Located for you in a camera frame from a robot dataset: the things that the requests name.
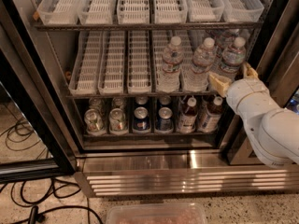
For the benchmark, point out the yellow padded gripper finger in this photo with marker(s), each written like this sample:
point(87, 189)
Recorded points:
point(219, 83)
point(248, 71)

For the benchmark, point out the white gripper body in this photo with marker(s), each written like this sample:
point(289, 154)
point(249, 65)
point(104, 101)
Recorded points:
point(244, 92)

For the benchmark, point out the water bottle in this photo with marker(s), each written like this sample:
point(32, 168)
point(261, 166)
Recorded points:
point(202, 61)
point(172, 58)
point(226, 38)
point(231, 58)

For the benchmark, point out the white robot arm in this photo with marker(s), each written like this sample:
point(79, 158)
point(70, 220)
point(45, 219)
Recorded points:
point(273, 131)

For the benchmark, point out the brown tea bottle right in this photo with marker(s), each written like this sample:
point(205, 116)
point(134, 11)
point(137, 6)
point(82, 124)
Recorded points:
point(211, 115)

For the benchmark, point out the brown tea bottle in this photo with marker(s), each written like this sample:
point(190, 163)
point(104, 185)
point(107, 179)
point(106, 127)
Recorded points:
point(187, 116)
point(211, 115)

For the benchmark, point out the brown tea bottle left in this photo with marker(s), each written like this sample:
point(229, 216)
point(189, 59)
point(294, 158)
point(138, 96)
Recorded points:
point(187, 116)

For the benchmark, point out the stainless steel display fridge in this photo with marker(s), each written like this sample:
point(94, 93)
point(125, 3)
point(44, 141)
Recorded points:
point(36, 69)

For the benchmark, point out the middle clear tray far right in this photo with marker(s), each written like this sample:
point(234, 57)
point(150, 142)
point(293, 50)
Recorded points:
point(242, 33)

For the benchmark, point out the clear tray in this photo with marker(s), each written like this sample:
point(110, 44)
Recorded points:
point(139, 74)
point(242, 10)
point(242, 33)
point(111, 78)
point(205, 10)
point(85, 71)
point(160, 39)
point(170, 11)
point(133, 11)
point(94, 12)
point(188, 53)
point(58, 12)

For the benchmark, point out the blue can behind glass door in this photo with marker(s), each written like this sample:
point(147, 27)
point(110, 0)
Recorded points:
point(294, 103)

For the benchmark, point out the blue pepsi can rear right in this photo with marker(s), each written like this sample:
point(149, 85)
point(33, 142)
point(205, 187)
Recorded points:
point(164, 101)

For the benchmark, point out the blue pepsi can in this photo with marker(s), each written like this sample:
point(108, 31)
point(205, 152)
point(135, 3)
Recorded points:
point(142, 101)
point(164, 101)
point(141, 121)
point(164, 123)

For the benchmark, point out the blue pepsi can front right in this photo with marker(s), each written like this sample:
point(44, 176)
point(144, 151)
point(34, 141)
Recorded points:
point(164, 123)

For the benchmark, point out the top clear tray far right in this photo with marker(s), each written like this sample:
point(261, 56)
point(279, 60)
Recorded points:
point(242, 10)

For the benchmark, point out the blue pepsi can rear left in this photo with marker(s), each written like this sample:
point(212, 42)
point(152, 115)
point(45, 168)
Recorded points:
point(142, 101)

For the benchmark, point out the blue pepsi can front left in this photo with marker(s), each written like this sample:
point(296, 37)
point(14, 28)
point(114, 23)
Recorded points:
point(141, 121)

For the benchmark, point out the green soda can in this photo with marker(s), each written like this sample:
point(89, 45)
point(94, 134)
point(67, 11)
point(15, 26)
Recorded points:
point(119, 102)
point(96, 103)
point(94, 122)
point(117, 122)

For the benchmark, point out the green soda can rear left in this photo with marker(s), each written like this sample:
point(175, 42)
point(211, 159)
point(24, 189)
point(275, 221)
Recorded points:
point(96, 103)

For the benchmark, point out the green soda can front left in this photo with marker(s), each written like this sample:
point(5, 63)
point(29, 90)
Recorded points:
point(94, 122)

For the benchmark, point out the middle clear tray far left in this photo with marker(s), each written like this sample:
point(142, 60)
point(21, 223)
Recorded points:
point(85, 71)

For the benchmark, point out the clear plastic bin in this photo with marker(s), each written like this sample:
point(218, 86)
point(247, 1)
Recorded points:
point(157, 213)

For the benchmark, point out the top clear tray far left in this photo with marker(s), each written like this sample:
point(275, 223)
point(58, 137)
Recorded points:
point(58, 12)

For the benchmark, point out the top wire fridge shelf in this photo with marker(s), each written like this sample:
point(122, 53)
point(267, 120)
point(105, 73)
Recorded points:
point(151, 26)

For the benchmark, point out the wire fridge shelf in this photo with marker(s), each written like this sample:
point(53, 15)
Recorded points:
point(149, 94)
point(151, 26)

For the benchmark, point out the middle wire fridge shelf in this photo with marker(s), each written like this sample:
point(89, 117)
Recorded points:
point(149, 94)

